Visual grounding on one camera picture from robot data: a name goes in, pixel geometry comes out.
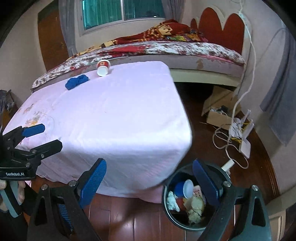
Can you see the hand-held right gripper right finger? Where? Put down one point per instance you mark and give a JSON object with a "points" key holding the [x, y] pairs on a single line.
{"points": [[205, 180]]}

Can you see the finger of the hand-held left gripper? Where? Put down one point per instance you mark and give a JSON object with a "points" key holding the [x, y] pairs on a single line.
{"points": [[49, 147], [33, 130]]}

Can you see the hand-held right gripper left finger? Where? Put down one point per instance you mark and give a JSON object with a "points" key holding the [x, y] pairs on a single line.
{"points": [[92, 183]]}

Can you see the blue patterned paper cup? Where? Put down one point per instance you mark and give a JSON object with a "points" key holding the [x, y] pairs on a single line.
{"points": [[179, 187]]}

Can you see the beige wrapper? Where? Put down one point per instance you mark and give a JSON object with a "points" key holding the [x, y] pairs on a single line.
{"points": [[195, 208]]}

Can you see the white tissue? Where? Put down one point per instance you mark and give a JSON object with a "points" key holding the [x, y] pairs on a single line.
{"points": [[172, 200]]}

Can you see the black trash bin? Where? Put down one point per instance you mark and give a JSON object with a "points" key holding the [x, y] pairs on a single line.
{"points": [[172, 219]]}

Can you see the person's left hand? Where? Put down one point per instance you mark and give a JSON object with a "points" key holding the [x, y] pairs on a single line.
{"points": [[21, 191]]}

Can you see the pink printed wrapper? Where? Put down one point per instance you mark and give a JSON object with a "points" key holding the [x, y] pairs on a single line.
{"points": [[198, 191]]}

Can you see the white plug adapter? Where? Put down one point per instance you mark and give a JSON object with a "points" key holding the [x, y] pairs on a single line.
{"points": [[227, 165]]}

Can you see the blue crumpled cloth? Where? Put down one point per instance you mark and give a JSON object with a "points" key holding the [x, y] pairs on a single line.
{"points": [[76, 82]]}

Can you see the pink floral tablecloth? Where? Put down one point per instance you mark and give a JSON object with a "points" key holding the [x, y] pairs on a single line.
{"points": [[115, 115]]}

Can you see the cardboard box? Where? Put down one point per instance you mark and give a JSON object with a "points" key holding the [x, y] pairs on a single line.
{"points": [[219, 97]]}

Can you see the brown wooden door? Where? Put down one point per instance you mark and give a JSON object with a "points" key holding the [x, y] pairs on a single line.
{"points": [[50, 41]]}

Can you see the red and white paper cup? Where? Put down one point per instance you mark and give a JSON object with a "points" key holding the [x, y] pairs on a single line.
{"points": [[104, 67]]}

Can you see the grey curtain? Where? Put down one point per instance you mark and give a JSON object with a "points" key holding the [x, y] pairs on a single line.
{"points": [[172, 11], [68, 34], [282, 92]]}

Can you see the bed with floral sheet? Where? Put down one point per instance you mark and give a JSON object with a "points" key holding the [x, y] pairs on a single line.
{"points": [[208, 49]]}

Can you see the colourful patterned cloth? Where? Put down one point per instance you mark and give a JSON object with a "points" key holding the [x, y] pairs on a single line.
{"points": [[185, 37]]}

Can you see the red and white headboard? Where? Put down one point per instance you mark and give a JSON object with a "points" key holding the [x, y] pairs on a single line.
{"points": [[231, 30]]}

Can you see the red patterned blanket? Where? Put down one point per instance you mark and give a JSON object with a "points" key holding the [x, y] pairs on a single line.
{"points": [[166, 29]]}

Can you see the large window with white frame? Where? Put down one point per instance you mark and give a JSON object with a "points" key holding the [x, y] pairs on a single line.
{"points": [[104, 11]]}

